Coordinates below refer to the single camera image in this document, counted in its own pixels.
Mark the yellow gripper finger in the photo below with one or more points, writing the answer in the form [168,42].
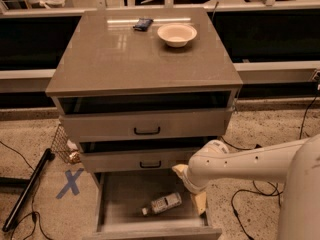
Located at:
[199,202]
[180,170]

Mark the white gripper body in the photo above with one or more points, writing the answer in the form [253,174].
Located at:
[189,184]

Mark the clear plastic water bottle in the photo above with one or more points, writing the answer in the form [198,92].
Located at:
[162,204]

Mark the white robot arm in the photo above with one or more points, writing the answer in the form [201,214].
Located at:
[295,164]

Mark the middle grey drawer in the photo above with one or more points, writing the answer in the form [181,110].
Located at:
[125,155]

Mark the grey drawer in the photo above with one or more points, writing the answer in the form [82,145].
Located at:
[125,155]
[119,126]
[123,195]

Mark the bottom grey drawer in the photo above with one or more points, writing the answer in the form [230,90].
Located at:
[123,195]

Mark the grey drawer cabinet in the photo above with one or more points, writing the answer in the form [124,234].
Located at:
[109,67]

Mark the top grey drawer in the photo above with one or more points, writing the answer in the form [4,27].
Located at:
[119,126]

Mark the blue tape cross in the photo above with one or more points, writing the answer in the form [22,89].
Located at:
[71,184]

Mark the black stand leg left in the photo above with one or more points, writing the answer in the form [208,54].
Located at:
[27,186]

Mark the white paper bowl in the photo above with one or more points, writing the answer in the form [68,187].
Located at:
[176,35]

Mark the dark blue snack packet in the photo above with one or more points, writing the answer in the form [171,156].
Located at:
[143,24]

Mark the black middle drawer handle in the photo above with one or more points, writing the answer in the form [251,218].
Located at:
[150,165]

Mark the black drawer handle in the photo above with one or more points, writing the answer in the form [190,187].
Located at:
[150,165]
[138,131]

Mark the black top drawer handle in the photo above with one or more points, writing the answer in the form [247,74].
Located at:
[138,131]

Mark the wire mesh basket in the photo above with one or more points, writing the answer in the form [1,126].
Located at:
[63,147]

